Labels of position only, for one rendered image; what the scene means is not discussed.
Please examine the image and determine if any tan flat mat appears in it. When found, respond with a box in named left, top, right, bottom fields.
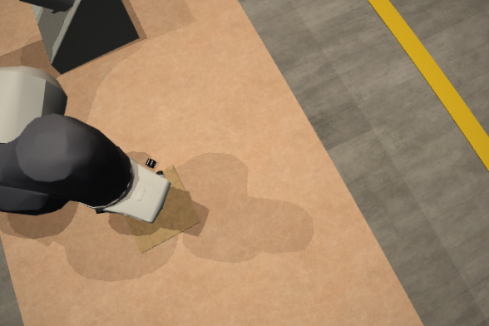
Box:
left=124, top=165, right=201, bottom=254

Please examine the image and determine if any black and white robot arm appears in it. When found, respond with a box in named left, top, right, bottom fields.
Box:
left=0, top=66, right=171, bottom=223

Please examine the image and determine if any black die with grey pips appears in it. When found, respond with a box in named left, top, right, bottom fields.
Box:
left=146, top=158, right=156, bottom=168

